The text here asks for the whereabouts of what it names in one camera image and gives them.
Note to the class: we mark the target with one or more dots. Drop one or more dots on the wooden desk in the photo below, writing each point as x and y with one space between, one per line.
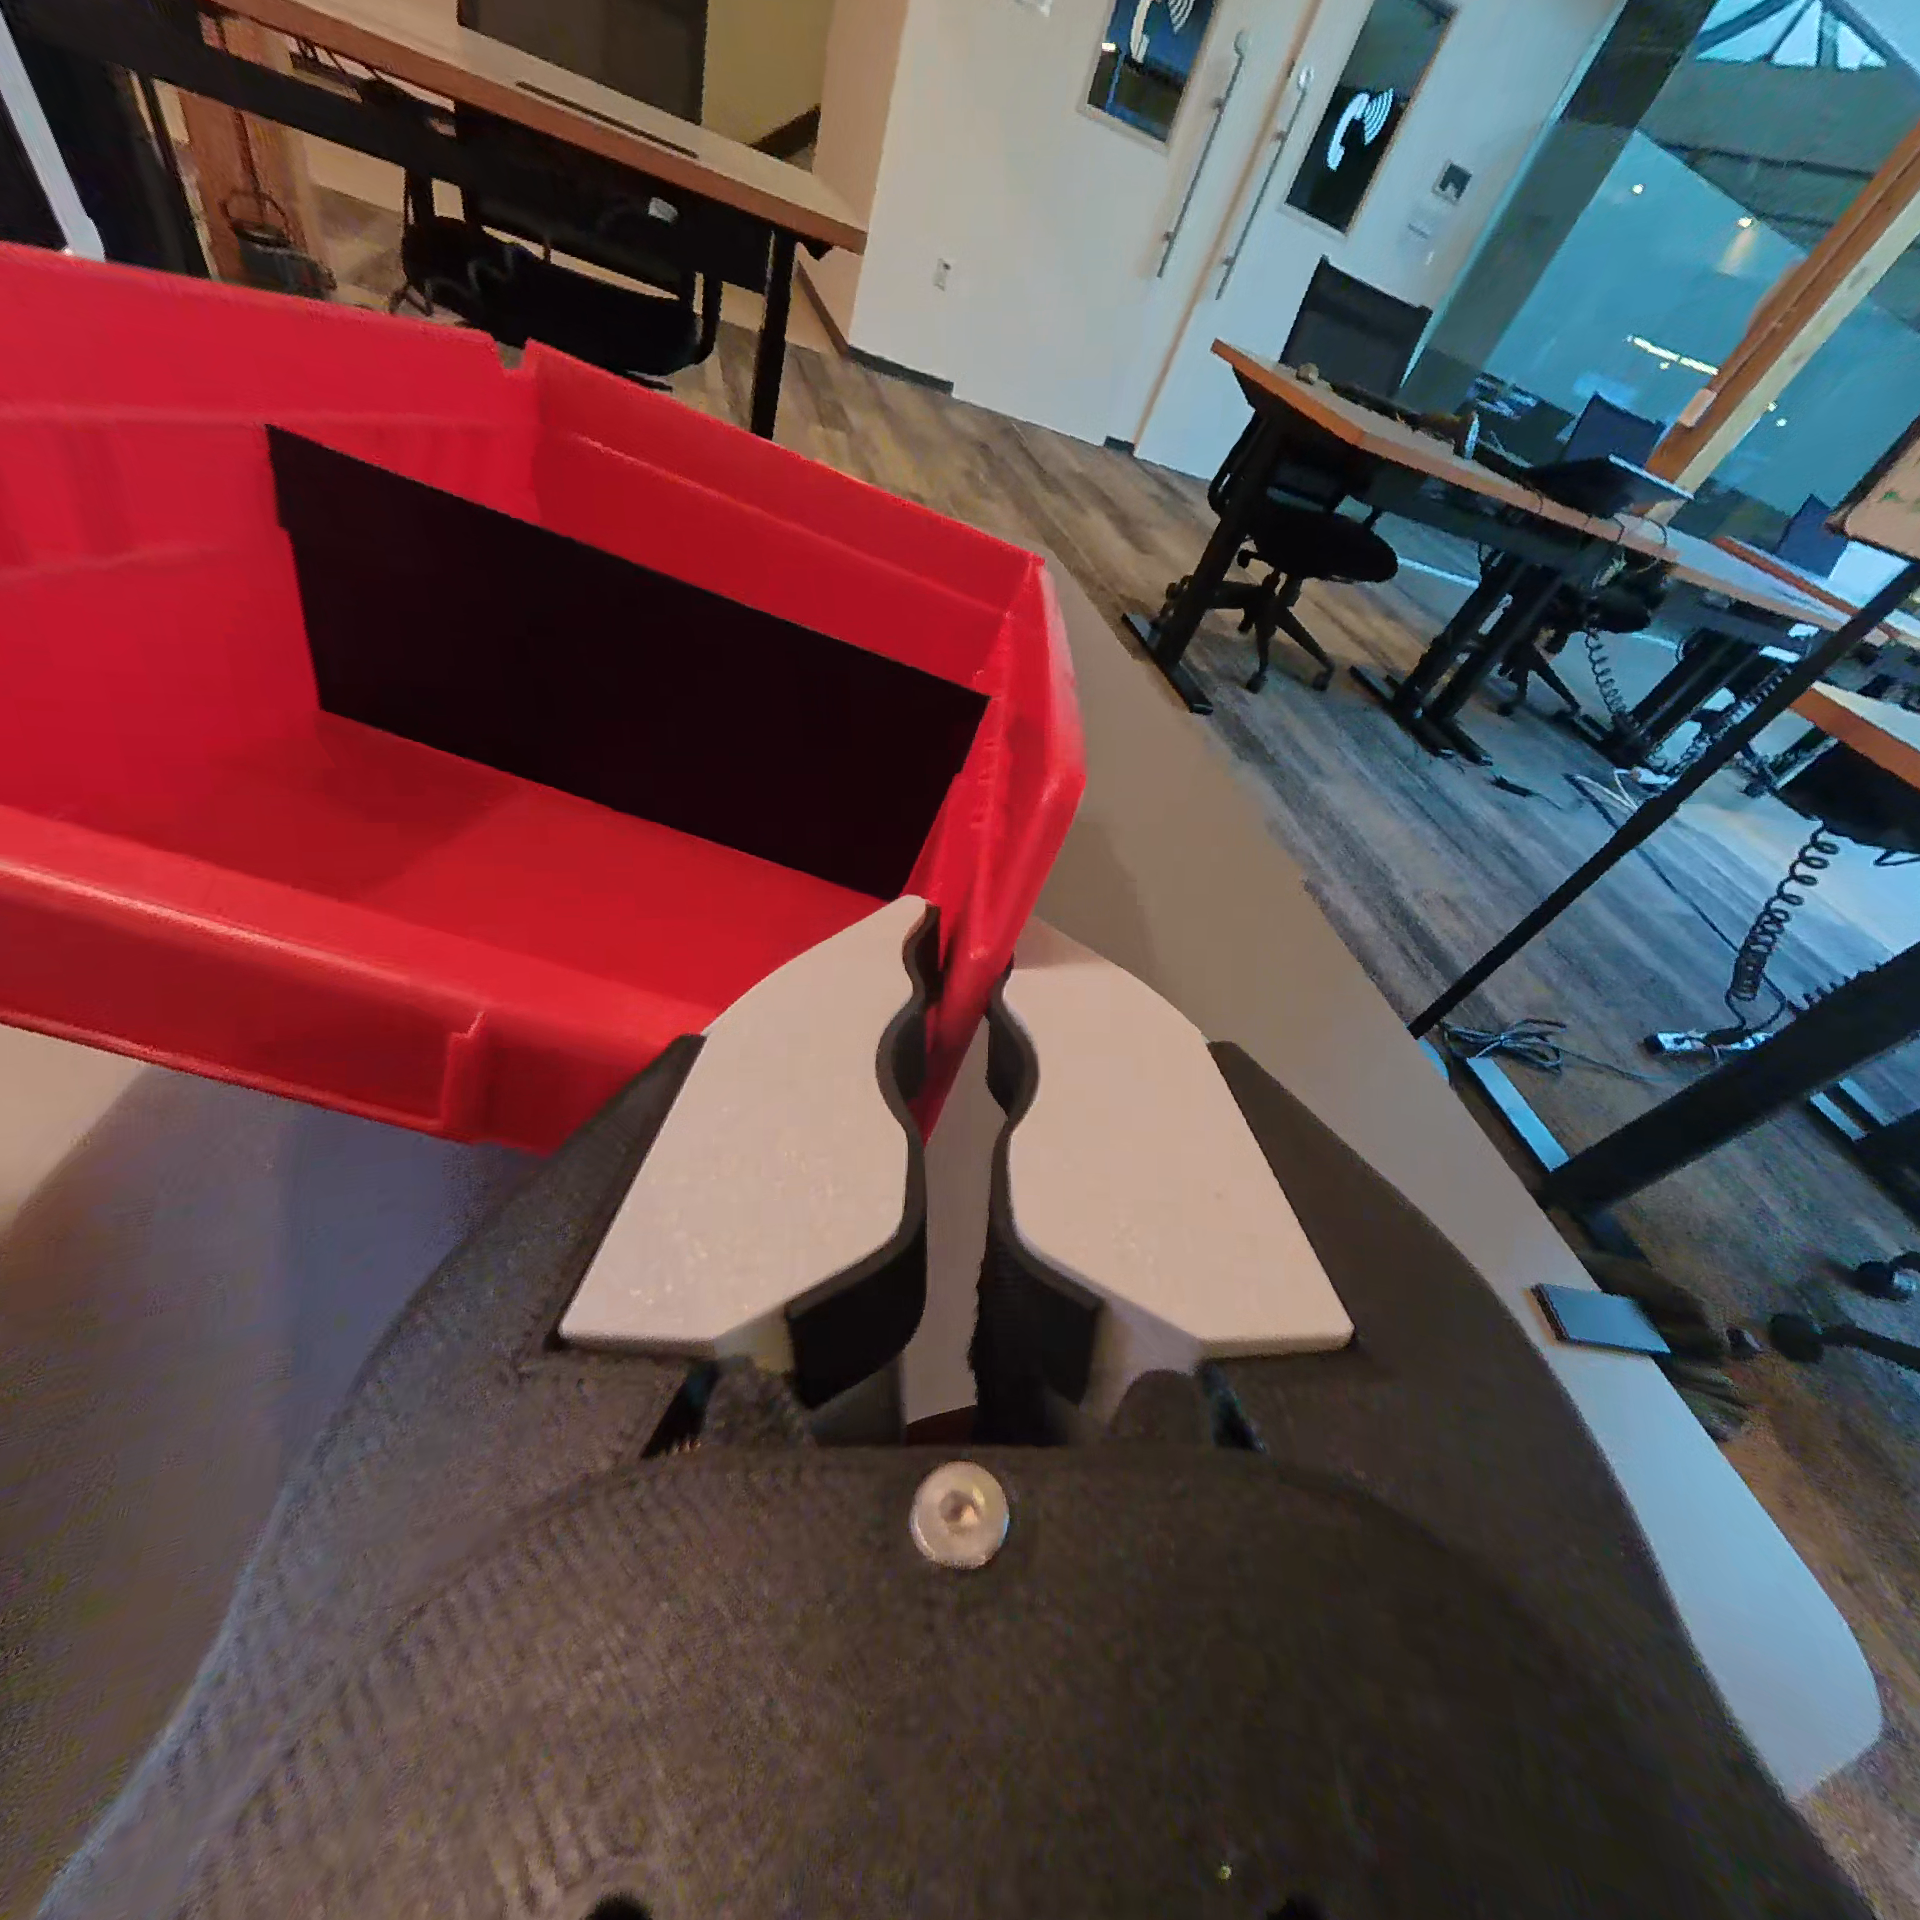
1319 394
721 187

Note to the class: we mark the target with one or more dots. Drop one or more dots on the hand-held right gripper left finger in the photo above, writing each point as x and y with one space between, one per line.
736 1170

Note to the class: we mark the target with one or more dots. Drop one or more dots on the black office chair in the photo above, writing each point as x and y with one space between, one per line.
1349 325
568 286

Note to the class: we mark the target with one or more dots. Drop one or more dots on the black desk frame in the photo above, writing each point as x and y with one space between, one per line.
1726 1097

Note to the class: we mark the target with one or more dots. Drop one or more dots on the red plastic bin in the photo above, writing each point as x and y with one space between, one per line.
452 932

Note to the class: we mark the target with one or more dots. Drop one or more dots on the small wall sign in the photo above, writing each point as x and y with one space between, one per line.
1453 181

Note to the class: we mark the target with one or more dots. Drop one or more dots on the wooden pillar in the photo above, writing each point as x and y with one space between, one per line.
1800 302

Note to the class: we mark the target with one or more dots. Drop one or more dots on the white door with window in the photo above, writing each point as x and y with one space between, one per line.
1365 118
1148 60

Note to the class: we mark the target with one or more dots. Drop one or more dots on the black laptop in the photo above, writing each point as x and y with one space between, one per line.
1615 482

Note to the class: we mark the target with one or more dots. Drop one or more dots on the black bin divider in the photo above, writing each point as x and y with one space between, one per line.
631 674

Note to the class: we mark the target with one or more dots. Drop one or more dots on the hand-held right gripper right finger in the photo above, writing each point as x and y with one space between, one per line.
1171 1187

